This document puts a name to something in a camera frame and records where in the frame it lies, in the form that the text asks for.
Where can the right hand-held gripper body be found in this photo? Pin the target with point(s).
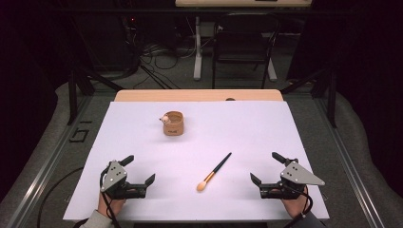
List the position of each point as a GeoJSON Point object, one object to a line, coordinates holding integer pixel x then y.
{"type": "Point", "coordinates": [297, 176]}

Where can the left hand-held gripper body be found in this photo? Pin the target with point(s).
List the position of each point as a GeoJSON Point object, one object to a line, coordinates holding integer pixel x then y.
{"type": "Point", "coordinates": [114, 177]}

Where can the round wooden brush holder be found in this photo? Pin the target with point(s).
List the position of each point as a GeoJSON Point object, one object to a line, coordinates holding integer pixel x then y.
{"type": "Point", "coordinates": [173, 128]}

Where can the aluminium floor rail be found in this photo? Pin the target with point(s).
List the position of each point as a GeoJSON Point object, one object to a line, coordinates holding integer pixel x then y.
{"type": "Point", "coordinates": [41, 183]}
{"type": "Point", "coordinates": [351, 177]}

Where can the light wooden table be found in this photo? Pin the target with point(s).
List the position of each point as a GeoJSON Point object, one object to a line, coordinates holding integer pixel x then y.
{"type": "Point", "coordinates": [190, 95]}

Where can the person's left hand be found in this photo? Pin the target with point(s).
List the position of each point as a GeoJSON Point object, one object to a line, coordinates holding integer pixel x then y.
{"type": "Point", "coordinates": [111, 207]}

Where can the person's right hand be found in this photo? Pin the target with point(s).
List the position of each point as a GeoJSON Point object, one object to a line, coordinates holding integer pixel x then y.
{"type": "Point", "coordinates": [296, 207]}

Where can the white-legged desk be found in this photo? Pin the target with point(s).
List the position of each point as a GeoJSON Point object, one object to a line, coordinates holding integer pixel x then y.
{"type": "Point", "coordinates": [198, 47]}

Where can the white table mat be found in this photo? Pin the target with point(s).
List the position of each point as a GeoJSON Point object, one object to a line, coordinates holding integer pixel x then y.
{"type": "Point", "coordinates": [206, 139]}

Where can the black metal chair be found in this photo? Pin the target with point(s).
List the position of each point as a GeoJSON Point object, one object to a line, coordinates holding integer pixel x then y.
{"type": "Point", "coordinates": [244, 41]}

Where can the black metal stand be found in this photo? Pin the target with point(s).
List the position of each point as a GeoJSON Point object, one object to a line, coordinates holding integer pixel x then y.
{"type": "Point", "coordinates": [331, 101]}
{"type": "Point", "coordinates": [72, 95]}

